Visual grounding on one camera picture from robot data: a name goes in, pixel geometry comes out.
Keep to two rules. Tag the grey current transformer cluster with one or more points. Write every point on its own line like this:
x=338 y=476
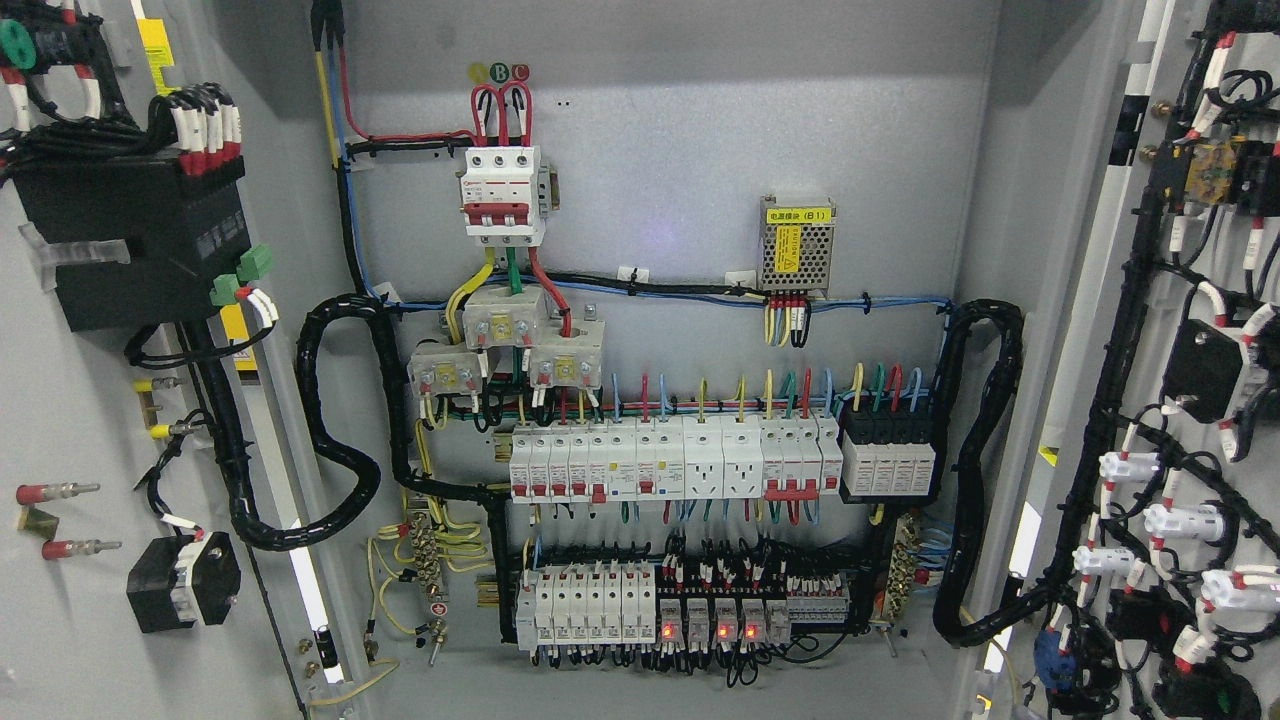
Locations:
x=496 y=320

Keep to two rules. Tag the metal mesh power supply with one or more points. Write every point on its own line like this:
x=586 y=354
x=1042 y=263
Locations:
x=797 y=236

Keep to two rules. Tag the grey cabinet door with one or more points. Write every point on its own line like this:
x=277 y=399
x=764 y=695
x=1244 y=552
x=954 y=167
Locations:
x=1125 y=235
x=74 y=441

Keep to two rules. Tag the black white surge protector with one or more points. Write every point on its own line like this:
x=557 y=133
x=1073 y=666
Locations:
x=888 y=456

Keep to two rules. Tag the white circuit breaker row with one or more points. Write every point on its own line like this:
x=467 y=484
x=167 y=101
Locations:
x=718 y=457

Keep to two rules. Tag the black relay terminal row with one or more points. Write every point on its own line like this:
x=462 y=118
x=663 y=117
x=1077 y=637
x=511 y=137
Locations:
x=683 y=609

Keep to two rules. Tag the red white main breaker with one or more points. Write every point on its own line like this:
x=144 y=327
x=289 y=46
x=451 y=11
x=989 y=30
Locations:
x=506 y=194

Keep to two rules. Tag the brass left ground bar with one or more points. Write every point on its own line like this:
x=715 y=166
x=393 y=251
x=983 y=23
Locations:
x=426 y=559

